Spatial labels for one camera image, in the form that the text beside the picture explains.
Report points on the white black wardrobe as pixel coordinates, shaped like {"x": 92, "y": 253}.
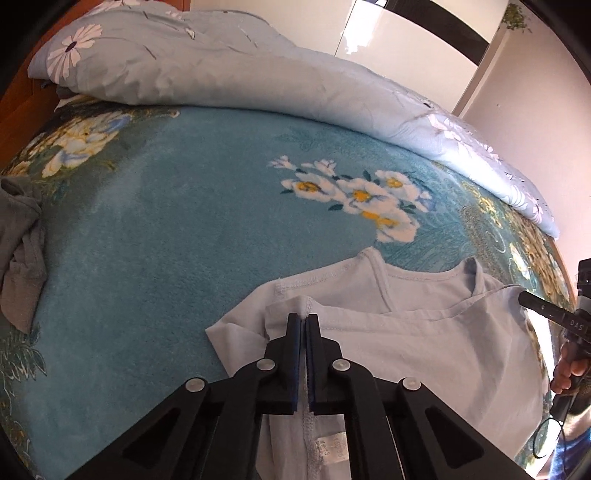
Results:
{"x": 415, "y": 46}

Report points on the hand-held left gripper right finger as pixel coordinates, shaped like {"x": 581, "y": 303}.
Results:
{"x": 314, "y": 350}

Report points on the wooden headboard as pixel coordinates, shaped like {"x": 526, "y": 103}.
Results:
{"x": 18, "y": 115}

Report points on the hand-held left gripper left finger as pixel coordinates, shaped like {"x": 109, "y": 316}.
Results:
{"x": 295, "y": 341}

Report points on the light blue floral quilt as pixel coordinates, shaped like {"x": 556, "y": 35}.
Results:
{"x": 231, "y": 60}

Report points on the light blue printed shirt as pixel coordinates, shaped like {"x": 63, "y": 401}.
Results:
{"x": 415, "y": 346}

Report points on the green hanging plant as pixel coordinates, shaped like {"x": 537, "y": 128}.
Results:
{"x": 516, "y": 16}

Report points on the person's right hand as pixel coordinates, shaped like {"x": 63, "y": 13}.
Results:
{"x": 565, "y": 376}

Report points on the grey garment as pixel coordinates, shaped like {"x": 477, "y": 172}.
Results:
{"x": 23, "y": 277}

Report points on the teal floral blanket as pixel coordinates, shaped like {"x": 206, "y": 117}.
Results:
{"x": 161, "y": 230}

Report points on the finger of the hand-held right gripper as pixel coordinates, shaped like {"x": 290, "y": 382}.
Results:
{"x": 538, "y": 305}

